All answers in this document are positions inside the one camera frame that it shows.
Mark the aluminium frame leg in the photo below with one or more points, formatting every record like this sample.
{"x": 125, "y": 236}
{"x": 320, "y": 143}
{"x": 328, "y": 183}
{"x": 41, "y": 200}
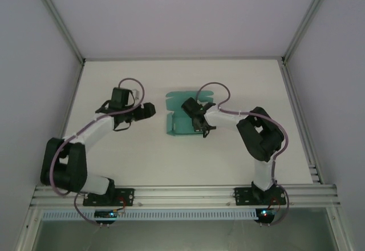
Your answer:
{"x": 28, "y": 228}
{"x": 339, "y": 228}

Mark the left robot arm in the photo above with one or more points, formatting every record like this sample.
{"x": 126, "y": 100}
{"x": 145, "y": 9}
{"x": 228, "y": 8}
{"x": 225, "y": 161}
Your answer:
{"x": 65, "y": 165}

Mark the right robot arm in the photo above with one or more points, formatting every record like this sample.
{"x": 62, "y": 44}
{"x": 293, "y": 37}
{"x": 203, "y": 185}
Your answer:
{"x": 262, "y": 139}

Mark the teal paper box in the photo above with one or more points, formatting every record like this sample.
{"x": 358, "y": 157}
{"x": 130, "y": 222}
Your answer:
{"x": 178, "y": 125}

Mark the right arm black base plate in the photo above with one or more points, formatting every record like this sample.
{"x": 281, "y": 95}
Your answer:
{"x": 242, "y": 196}

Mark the aluminium side rail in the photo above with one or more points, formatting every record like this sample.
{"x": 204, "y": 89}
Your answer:
{"x": 296, "y": 105}
{"x": 74, "y": 91}

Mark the grey metal panel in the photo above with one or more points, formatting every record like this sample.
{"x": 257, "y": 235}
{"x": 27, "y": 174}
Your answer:
{"x": 182, "y": 236}

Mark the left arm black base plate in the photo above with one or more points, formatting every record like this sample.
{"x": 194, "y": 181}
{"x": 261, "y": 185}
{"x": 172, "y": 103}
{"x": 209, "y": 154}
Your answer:
{"x": 125, "y": 196}

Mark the aluminium frame post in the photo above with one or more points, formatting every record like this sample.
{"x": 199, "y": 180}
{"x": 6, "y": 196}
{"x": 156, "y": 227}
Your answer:
{"x": 307, "y": 20}
{"x": 59, "y": 20}

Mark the aluminium mounting rail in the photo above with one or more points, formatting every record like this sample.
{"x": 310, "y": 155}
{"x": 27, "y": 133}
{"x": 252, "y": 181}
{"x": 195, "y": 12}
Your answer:
{"x": 182, "y": 195}

